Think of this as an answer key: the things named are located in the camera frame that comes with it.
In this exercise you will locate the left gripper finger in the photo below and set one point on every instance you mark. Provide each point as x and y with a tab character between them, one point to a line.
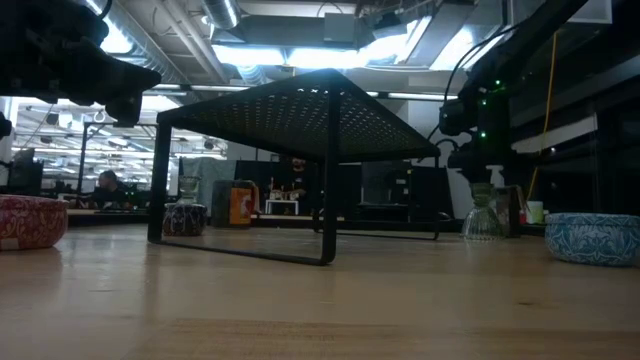
132	77

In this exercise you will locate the clear glass candlestick holder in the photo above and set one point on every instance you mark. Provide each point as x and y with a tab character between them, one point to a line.
481	222
189	187

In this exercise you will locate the blue patterned candle tin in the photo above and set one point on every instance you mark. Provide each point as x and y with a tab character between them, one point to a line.
592	240

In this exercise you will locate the purple patterned candle tin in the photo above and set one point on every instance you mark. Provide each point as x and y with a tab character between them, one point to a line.
185	220

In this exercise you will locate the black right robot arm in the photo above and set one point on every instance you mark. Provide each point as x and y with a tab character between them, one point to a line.
500	65

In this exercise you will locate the red patterned candle tin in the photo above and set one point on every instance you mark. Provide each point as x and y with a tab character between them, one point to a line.
30	222

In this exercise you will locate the white green cup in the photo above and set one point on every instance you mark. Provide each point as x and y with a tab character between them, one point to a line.
534	212

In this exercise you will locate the ceiling light tube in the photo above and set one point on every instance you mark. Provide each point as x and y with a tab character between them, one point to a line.
220	88
425	96

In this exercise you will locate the black cabinet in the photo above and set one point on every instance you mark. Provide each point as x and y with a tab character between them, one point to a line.
390	190

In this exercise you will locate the grey cloth cover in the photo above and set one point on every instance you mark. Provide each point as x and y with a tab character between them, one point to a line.
215	172

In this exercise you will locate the black perforated metal shelf riser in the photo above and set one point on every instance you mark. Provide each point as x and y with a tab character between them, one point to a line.
280	115

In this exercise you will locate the small white table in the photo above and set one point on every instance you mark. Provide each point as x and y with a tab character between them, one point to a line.
281	201

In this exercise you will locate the smooth silver ceiling duct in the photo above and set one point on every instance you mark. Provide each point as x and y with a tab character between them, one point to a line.
222	12

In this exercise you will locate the black aluminium table frame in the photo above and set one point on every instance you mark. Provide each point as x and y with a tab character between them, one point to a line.
110	219

